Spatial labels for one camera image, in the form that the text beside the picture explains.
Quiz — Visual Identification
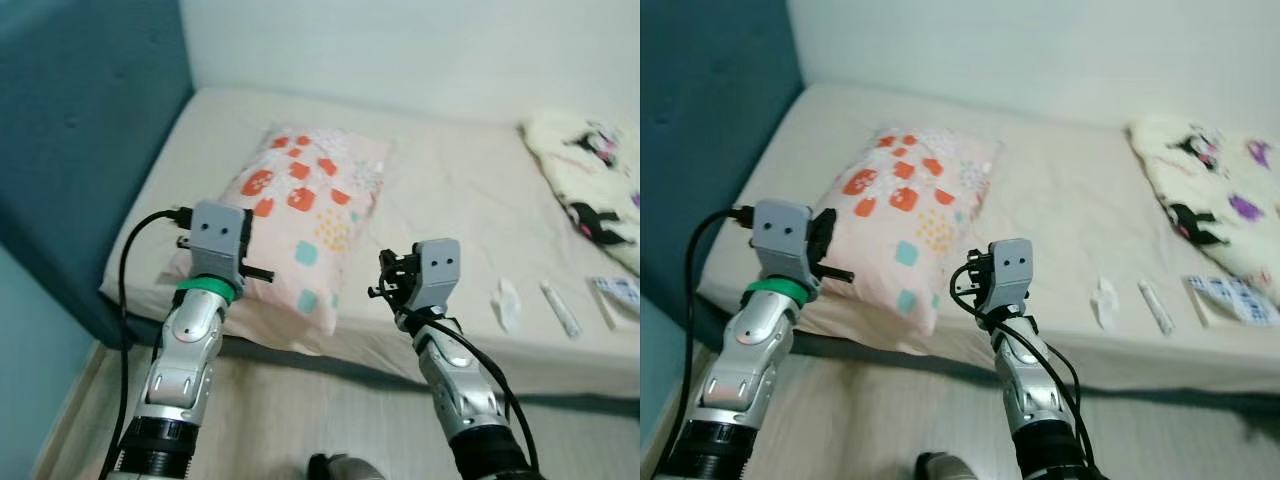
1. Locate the teal bed base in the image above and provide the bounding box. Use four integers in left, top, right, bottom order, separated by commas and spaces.
98, 290, 641, 419
695, 295, 1280, 416

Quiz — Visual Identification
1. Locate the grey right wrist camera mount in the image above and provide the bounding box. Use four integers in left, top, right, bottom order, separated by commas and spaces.
408, 238, 462, 315
985, 238, 1035, 317

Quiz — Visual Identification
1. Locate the mattress with cream sheet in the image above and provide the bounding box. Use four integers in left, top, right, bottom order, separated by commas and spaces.
695, 82, 1280, 393
98, 85, 641, 399

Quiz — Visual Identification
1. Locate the pink patterned pillow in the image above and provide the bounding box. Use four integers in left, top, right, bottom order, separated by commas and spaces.
800, 125, 1004, 339
165, 122, 393, 338

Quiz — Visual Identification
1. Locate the teal upholstered headboard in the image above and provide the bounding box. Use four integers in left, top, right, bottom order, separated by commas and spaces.
0, 0, 196, 346
640, 0, 806, 331

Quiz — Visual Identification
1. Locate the white tissue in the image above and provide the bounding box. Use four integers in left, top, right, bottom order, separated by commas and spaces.
490, 278, 523, 334
1090, 277, 1123, 333

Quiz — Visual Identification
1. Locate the grey robot foot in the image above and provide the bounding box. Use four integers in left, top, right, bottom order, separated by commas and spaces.
307, 452, 386, 480
915, 452, 991, 480

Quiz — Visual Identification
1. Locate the book with blue checked cover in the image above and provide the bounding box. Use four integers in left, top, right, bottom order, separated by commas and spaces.
590, 276, 641, 329
1183, 275, 1280, 329

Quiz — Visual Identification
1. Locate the cream cartoon print blanket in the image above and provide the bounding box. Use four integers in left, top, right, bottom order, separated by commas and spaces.
518, 108, 641, 276
1128, 112, 1280, 306

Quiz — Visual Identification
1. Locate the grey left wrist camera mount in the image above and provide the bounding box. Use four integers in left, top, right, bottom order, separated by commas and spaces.
752, 198, 816, 296
188, 200, 251, 293

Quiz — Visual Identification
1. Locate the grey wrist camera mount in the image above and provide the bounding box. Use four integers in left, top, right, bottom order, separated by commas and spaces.
985, 238, 1035, 317
752, 198, 816, 296
188, 200, 251, 293
408, 238, 462, 315

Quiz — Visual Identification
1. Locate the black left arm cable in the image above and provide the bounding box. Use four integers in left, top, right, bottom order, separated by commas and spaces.
650, 206, 756, 480
98, 206, 196, 480

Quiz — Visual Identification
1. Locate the white tube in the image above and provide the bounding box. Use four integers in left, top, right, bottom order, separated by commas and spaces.
1137, 281, 1176, 336
540, 282, 582, 338

